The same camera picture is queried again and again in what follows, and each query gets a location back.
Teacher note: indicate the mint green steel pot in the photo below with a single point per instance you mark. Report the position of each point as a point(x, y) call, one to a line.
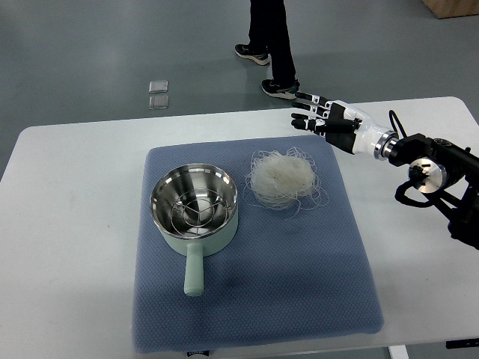
point(177, 182)

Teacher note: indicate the round wire steaming rack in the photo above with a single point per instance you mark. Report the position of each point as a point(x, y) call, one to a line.
point(199, 213)

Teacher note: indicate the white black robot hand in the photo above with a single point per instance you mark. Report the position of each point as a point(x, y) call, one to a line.
point(342, 125)

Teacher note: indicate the white vermicelli noodle bundle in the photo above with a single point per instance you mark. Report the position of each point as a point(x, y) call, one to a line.
point(286, 183)

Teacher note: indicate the upper metal floor plate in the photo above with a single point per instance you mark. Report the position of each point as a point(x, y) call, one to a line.
point(158, 86)

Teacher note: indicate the wooden box corner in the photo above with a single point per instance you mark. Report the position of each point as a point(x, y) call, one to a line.
point(446, 9)

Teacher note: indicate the blue textured mat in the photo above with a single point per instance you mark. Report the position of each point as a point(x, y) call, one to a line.
point(299, 273)

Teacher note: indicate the white table leg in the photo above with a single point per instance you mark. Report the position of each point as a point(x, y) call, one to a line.
point(398, 352)

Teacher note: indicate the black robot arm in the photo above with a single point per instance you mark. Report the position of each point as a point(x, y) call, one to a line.
point(442, 175)

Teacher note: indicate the person in black trousers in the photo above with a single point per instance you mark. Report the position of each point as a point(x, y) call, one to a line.
point(269, 43)

